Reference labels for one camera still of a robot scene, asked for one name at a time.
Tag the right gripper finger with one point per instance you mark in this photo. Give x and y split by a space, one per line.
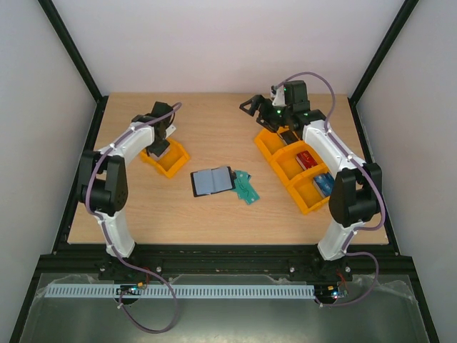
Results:
255 104
266 123

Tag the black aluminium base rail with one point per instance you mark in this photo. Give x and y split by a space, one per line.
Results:
298 263

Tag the white slotted cable duct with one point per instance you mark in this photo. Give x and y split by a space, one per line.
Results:
157 291

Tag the right black frame post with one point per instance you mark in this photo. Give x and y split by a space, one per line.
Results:
384 47

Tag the blue card in bin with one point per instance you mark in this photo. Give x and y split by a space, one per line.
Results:
324 184

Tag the left black frame post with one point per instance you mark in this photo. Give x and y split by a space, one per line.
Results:
71 48

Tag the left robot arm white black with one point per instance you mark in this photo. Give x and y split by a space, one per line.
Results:
102 184

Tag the red card in bin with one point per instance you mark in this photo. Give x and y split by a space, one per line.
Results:
306 160

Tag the black frame post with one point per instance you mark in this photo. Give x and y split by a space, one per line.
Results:
71 48
384 47

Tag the yellow three-compartment bin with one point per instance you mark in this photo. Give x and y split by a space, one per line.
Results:
297 182

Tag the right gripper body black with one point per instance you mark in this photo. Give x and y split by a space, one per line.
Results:
264 110

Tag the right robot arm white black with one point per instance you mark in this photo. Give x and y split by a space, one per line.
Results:
356 195

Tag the black item in bin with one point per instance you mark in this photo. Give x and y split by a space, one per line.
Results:
288 137

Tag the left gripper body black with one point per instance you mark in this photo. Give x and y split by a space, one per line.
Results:
156 148

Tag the small yellow bin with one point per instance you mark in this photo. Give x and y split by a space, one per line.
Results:
171 162

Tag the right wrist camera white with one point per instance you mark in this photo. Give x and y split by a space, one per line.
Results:
278 96

